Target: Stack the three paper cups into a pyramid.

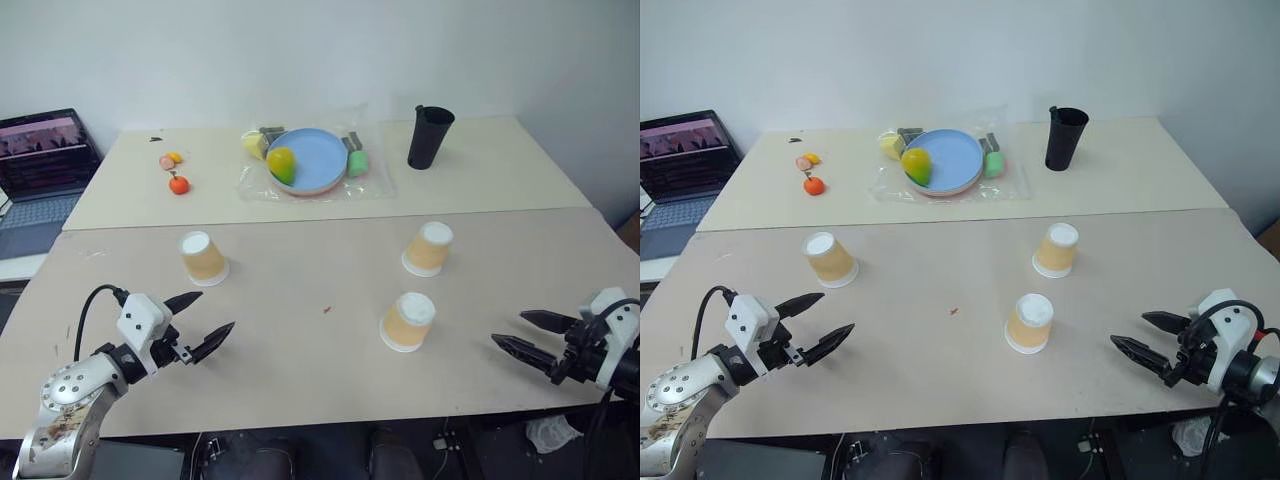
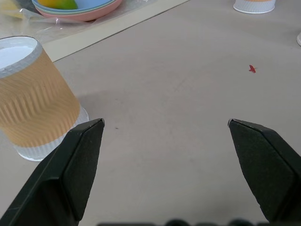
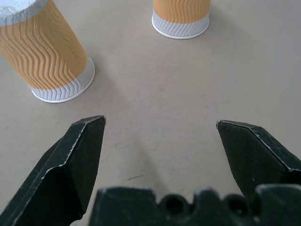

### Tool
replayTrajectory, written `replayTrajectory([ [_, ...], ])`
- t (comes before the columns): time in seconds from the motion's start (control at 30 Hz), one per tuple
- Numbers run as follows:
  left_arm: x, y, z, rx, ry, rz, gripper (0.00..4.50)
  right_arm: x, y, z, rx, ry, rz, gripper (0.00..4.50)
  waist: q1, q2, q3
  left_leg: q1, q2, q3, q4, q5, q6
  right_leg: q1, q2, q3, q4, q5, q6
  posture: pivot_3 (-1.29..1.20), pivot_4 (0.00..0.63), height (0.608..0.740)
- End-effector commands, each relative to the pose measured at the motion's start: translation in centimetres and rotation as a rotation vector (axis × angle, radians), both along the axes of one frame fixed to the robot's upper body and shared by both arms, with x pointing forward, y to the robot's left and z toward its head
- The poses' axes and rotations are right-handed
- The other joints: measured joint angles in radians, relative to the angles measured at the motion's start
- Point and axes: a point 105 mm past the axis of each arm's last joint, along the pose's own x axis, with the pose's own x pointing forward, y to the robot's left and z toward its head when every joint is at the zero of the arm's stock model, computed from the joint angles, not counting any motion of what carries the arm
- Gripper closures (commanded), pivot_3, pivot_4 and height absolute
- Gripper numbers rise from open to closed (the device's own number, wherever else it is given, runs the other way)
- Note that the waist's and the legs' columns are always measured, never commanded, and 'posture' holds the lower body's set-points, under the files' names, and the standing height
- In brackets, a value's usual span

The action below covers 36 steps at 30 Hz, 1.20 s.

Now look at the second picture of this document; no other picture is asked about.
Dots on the white object at right edge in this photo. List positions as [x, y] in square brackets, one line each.
[299, 39]

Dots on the blue plastic plate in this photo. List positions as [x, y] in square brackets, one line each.
[91, 5]

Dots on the clear plastic bag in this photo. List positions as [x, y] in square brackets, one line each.
[21, 22]

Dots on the brown ribbed paper cup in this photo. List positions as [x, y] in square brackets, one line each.
[35, 99]
[254, 5]

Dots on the stacked pink and blue plates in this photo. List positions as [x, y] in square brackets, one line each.
[89, 13]

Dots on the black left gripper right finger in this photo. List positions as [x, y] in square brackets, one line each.
[263, 169]

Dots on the green plastic plate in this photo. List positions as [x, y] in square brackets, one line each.
[70, 12]

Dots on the yellow green toy mango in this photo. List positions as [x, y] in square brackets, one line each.
[58, 3]

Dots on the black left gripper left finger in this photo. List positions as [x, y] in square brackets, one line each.
[70, 169]

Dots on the small red scrap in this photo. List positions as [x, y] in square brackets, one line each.
[252, 69]

